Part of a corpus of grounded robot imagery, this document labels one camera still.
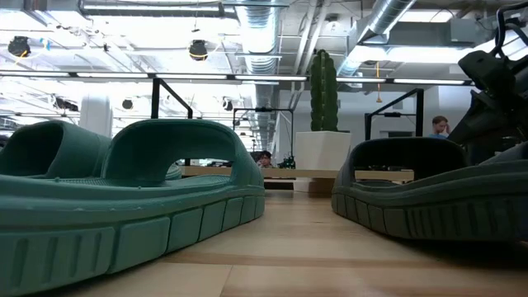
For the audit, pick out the black frame wooden board shelf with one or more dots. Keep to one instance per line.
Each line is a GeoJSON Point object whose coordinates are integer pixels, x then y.
{"type": "Point", "coordinates": [288, 173]}

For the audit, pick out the tall green cactus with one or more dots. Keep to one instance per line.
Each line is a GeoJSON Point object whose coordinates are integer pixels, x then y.
{"type": "Point", "coordinates": [324, 90]}

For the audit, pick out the long linear ceiling light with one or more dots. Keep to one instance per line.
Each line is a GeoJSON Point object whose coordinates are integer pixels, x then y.
{"type": "Point", "coordinates": [111, 75]}

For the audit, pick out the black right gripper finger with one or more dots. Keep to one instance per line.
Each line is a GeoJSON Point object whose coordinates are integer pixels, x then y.
{"type": "Point", "coordinates": [470, 123]}

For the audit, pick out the green rubber slide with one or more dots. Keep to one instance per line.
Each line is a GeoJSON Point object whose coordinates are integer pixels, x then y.
{"type": "Point", "coordinates": [37, 148]}
{"type": "Point", "coordinates": [136, 214]}

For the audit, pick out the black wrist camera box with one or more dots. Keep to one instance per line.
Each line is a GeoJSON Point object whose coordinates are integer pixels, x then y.
{"type": "Point", "coordinates": [484, 70]}

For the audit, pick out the white round column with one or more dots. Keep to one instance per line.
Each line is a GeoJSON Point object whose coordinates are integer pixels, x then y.
{"type": "Point", "coordinates": [95, 117]}

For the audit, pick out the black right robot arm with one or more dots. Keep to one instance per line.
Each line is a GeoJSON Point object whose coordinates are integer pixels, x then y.
{"type": "Point", "coordinates": [520, 66]}

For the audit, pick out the black ceiling spotlight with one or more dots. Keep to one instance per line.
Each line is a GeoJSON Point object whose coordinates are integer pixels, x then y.
{"type": "Point", "coordinates": [198, 50]}
{"type": "Point", "coordinates": [19, 46]}

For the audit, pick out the silver ribbed ceiling duct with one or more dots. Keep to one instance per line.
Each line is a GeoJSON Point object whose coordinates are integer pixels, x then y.
{"type": "Point", "coordinates": [260, 37]}
{"type": "Point", "coordinates": [385, 18]}

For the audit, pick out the person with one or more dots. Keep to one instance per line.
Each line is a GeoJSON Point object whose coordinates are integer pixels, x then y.
{"type": "Point", "coordinates": [439, 125]}
{"type": "Point", "coordinates": [265, 158]}

